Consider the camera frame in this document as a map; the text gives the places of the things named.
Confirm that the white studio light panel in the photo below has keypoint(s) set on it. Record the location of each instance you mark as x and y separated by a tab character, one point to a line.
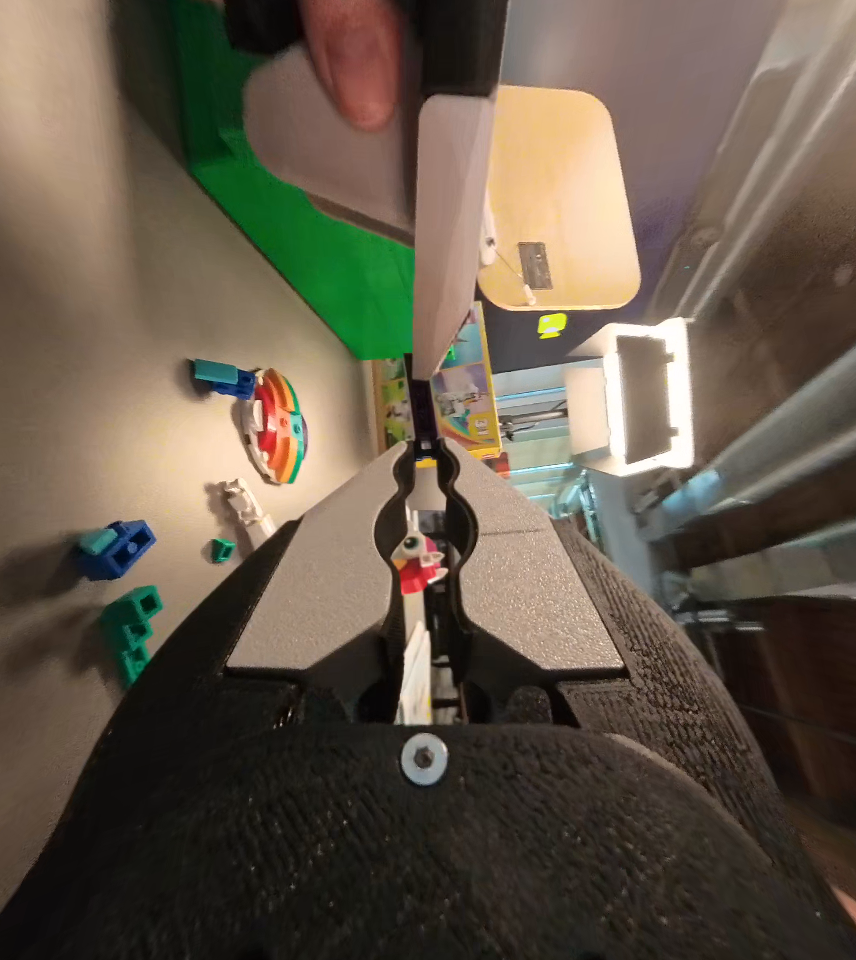
649	397

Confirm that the person's left hand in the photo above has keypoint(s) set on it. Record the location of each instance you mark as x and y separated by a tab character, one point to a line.
357	60

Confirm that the teal and blue lego piece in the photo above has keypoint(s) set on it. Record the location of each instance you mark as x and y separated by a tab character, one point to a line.
222	375

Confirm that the yellow lego set box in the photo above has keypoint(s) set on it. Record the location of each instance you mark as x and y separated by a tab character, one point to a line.
465	390

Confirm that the large dark monitor screen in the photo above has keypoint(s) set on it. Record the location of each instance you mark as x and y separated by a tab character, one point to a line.
510	352

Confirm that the white lego unicorn rainbow mane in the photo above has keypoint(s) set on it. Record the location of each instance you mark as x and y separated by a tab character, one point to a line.
417	574

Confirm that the green lego plate piece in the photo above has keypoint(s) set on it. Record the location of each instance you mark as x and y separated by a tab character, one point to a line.
132	630

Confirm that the green plastic bin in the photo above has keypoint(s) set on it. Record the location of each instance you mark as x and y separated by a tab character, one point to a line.
323	247

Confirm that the black light stand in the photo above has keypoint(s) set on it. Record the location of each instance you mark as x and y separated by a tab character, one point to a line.
537	420

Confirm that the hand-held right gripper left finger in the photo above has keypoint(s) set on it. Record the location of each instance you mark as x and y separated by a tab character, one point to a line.
315	600

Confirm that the white lego piece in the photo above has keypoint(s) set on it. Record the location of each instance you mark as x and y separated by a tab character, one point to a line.
244	514

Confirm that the small green lego piece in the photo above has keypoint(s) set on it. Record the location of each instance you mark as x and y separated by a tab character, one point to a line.
222	551

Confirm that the round rainbow lego disc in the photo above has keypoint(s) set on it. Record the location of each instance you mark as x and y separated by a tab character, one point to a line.
278	427

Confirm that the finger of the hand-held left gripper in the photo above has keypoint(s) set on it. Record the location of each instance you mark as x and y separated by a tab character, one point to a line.
450	225

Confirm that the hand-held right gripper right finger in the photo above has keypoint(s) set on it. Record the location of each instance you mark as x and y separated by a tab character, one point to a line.
540	600

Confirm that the yellow-green sticker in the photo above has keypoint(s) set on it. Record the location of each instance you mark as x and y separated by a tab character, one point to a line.
552	326

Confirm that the blue lego brick teal slope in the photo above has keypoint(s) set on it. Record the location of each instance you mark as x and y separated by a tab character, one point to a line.
120	551

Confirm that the wooden book stand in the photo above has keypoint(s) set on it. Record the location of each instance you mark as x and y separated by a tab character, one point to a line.
563	187

